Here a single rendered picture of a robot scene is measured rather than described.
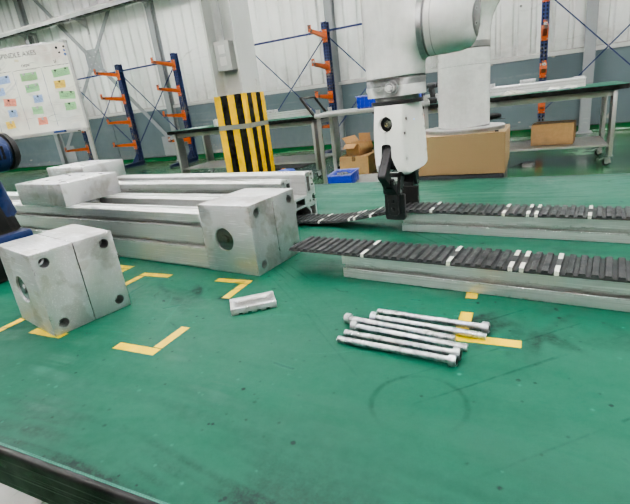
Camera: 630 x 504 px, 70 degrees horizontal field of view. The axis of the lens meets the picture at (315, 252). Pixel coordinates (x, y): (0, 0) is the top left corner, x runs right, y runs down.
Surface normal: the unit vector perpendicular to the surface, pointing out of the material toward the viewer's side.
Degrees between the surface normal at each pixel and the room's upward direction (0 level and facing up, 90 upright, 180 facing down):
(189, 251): 90
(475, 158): 90
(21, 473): 90
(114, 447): 0
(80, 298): 90
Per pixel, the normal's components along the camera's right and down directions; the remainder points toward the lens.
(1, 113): -0.08, 0.33
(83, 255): 0.77, 0.12
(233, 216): -0.53, 0.33
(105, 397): -0.12, -0.94
